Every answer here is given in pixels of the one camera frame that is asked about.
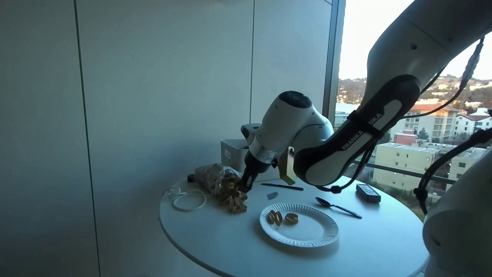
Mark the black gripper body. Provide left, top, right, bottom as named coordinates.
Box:
left=238, top=152, right=268, bottom=192

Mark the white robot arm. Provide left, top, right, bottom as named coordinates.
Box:
left=239, top=0, right=492, bottom=194

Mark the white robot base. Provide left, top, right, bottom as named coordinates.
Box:
left=422, top=151, right=492, bottom=277

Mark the plastic bag of rubber bands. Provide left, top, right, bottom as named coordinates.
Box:
left=187, top=163, right=247, bottom=214

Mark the white paper plate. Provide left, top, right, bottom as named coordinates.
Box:
left=258, top=203, right=338, bottom=248

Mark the grey box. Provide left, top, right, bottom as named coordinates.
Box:
left=221, top=138, right=247, bottom=172

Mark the small foil scrap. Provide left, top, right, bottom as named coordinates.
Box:
left=267, top=192, right=278, bottom=200

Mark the black remote control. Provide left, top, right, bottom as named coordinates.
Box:
left=356, top=183, right=381, bottom=203

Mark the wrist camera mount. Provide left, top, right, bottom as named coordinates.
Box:
left=278, top=148, right=295, bottom=185

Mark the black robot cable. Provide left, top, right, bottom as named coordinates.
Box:
left=411, top=128, right=492, bottom=215

